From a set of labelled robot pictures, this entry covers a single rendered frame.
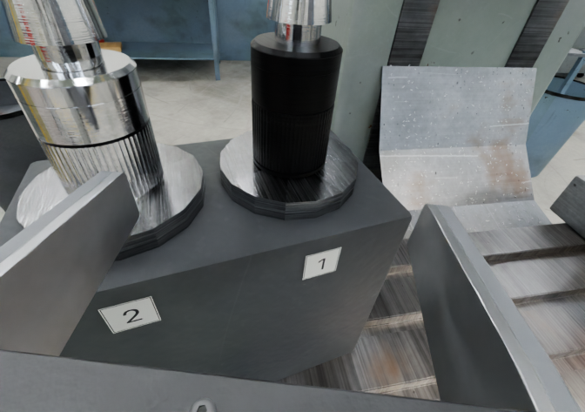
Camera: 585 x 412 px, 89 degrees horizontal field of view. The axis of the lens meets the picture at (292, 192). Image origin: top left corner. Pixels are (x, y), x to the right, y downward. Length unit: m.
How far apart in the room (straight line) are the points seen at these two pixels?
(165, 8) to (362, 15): 3.96
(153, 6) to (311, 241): 4.34
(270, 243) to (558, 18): 0.68
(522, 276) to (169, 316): 0.43
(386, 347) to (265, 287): 0.20
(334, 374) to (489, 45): 0.59
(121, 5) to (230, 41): 1.26
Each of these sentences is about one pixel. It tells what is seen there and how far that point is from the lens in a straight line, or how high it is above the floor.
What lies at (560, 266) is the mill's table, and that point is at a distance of 0.55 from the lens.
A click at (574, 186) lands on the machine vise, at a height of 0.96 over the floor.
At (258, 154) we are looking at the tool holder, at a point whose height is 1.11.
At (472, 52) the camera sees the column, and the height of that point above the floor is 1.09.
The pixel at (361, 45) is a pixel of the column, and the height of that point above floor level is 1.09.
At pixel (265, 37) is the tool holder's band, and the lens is 0.17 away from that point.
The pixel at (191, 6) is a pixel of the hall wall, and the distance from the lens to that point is 4.38.
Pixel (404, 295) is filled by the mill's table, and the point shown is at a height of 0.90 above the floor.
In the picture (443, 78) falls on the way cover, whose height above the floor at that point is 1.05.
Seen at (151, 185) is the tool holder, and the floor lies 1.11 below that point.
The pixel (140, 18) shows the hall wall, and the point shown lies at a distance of 4.50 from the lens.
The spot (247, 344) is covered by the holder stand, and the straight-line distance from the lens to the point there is 0.23.
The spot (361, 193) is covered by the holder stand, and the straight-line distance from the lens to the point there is 0.20.
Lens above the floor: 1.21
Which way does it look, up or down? 39 degrees down
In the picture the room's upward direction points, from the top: 5 degrees clockwise
